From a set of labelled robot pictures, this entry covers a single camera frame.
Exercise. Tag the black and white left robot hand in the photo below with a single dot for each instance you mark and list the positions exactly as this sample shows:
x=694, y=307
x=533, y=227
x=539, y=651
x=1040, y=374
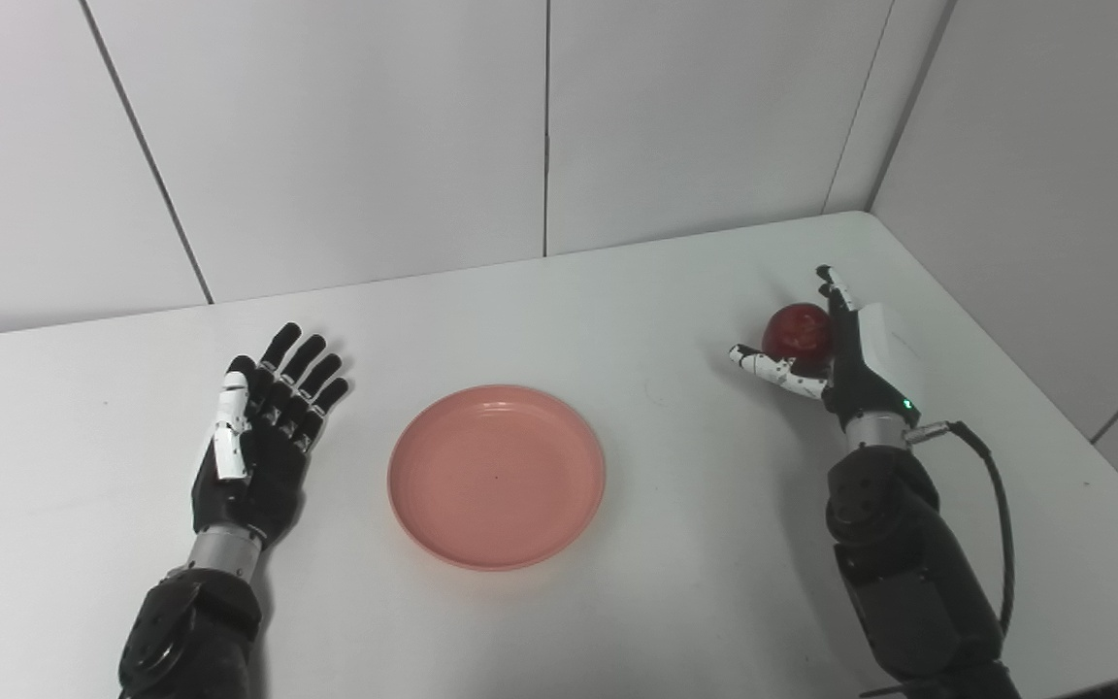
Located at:
x=268, y=476

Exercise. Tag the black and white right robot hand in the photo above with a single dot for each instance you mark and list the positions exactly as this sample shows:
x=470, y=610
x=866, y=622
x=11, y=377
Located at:
x=860, y=379

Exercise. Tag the pink round plate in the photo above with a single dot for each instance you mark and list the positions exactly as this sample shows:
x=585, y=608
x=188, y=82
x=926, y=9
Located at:
x=496, y=476

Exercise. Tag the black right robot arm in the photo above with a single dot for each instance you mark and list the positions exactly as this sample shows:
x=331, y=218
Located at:
x=908, y=582

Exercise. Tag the red apple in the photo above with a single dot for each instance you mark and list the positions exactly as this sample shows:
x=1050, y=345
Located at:
x=797, y=330

